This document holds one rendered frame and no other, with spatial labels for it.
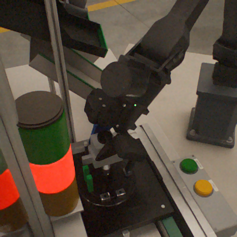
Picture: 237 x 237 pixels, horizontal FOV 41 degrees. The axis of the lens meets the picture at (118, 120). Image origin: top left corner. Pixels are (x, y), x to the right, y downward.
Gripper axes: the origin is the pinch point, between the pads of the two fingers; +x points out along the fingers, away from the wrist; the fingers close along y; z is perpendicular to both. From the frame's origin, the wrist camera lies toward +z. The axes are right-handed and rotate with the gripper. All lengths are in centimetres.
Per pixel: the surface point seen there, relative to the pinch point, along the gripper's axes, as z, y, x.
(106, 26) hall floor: -135, -250, 40
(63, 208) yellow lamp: 17.8, 21.3, -4.8
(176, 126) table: -41.9, -20.9, 2.3
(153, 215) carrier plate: -15.6, 11.4, 8.2
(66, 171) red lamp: 20.6, 20.9, -10.6
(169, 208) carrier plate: -18.9, 11.1, 5.8
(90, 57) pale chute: -16, -48, 3
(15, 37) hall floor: -60, -261, 96
